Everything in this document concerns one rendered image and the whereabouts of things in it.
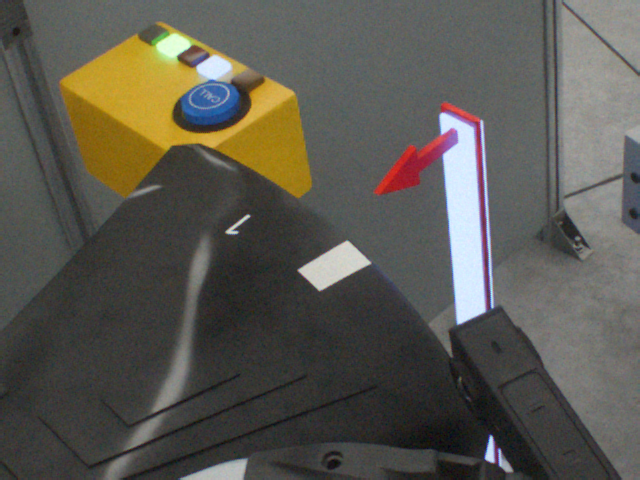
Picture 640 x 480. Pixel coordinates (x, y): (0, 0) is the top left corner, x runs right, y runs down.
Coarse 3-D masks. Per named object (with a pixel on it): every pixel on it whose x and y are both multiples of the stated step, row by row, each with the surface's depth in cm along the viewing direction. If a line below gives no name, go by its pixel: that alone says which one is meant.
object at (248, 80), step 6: (246, 72) 90; (252, 72) 90; (234, 78) 89; (240, 78) 89; (246, 78) 89; (252, 78) 89; (258, 78) 89; (234, 84) 89; (240, 84) 89; (246, 84) 89; (252, 84) 89; (258, 84) 89; (246, 90) 89
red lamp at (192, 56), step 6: (186, 48) 93; (192, 48) 93; (198, 48) 93; (180, 54) 93; (186, 54) 93; (192, 54) 92; (198, 54) 92; (204, 54) 92; (180, 60) 93; (186, 60) 92; (192, 60) 92; (198, 60) 92; (204, 60) 93; (192, 66) 92
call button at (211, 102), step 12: (204, 84) 89; (216, 84) 89; (228, 84) 88; (192, 96) 88; (204, 96) 88; (216, 96) 87; (228, 96) 87; (192, 108) 87; (204, 108) 87; (216, 108) 86; (228, 108) 87; (192, 120) 87; (204, 120) 87; (216, 120) 87
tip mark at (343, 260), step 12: (336, 252) 61; (348, 252) 61; (312, 264) 61; (324, 264) 61; (336, 264) 61; (348, 264) 61; (360, 264) 61; (312, 276) 60; (324, 276) 60; (336, 276) 60
